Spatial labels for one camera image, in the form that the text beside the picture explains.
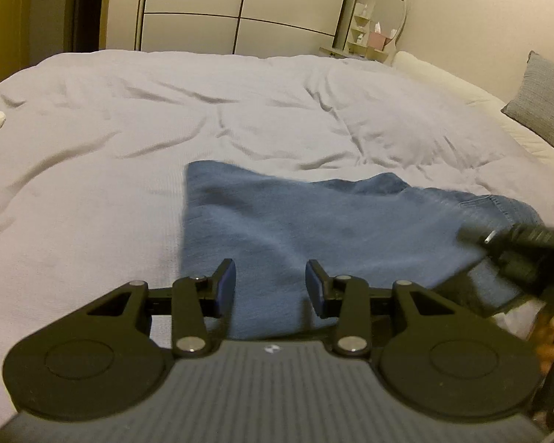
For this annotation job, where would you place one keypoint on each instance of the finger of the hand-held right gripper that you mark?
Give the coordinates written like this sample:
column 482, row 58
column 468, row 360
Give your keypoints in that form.
column 526, row 237

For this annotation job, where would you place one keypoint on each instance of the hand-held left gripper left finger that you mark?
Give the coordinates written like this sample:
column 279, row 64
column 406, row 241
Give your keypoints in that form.
column 226, row 286

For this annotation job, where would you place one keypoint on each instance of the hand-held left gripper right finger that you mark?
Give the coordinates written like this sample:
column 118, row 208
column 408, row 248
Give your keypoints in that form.
column 315, row 288

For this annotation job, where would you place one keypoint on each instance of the blue denim jeans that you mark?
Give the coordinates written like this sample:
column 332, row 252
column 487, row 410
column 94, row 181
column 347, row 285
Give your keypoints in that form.
column 281, row 217

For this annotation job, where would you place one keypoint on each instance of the grey woven pillow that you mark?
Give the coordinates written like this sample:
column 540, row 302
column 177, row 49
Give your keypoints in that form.
column 544, row 97

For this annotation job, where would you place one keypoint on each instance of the white quilted pillow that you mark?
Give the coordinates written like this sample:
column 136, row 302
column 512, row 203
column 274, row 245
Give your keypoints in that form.
column 443, row 76

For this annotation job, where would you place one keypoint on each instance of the light grey blanket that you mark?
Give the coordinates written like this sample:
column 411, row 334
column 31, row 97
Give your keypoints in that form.
column 120, row 124

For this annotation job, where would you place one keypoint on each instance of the white vanity shelf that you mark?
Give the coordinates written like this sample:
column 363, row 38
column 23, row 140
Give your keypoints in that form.
column 358, row 46

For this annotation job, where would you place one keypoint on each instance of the pink tissue box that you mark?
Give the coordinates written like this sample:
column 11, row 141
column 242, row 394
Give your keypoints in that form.
column 377, row 40

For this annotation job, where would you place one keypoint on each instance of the oval mirror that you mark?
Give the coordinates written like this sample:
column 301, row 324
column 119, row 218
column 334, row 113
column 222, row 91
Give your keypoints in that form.
column 392, row 9

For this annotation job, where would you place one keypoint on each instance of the white panelled wardrobe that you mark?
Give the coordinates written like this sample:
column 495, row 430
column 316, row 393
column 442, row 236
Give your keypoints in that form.
column 189, row 0

